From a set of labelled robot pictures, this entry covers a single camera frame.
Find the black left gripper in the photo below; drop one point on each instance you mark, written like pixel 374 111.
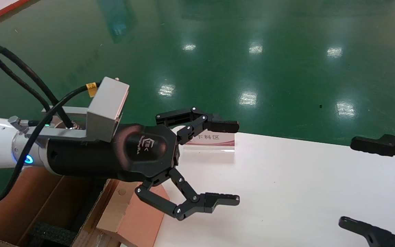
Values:
pixel 98 157

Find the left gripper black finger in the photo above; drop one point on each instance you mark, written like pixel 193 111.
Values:
pixel 225 126
pixel 218 199

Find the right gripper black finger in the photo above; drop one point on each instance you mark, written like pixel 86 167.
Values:
pixel 372 145
pixel 379 238

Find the large open cardboard box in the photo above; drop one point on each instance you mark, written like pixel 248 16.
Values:
pixel 12 206

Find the acrylic sign with red print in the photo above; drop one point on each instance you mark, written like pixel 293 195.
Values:
pixel 218 142

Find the black foam block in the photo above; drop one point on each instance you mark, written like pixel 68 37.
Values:
pixel 51 235

